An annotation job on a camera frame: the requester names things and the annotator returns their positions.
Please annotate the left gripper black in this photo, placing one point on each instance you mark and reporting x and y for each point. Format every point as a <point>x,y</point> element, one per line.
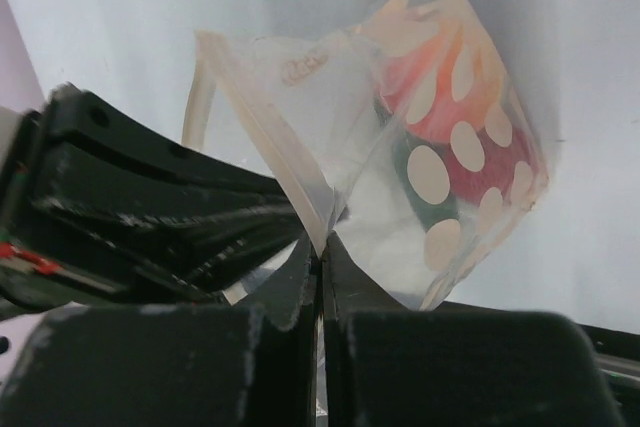
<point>85,189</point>

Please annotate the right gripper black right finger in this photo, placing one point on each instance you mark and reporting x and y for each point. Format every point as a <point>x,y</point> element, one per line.
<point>456,365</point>

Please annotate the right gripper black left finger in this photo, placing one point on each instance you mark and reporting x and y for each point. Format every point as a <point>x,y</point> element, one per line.
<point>249,364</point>

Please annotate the green fake cucumber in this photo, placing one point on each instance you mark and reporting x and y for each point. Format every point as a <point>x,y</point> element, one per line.
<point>425,179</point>

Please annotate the clear polka dot zip bag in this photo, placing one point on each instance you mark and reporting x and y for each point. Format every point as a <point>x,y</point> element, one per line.
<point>314,113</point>

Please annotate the red fake apple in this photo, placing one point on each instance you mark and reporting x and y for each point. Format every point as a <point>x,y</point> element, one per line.
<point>486,164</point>

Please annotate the orange fake peach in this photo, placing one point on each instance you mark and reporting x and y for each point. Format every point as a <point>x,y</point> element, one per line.
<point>435,88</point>

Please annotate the aluminium frame rail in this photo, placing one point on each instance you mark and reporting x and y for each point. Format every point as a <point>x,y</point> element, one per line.
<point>617,354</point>

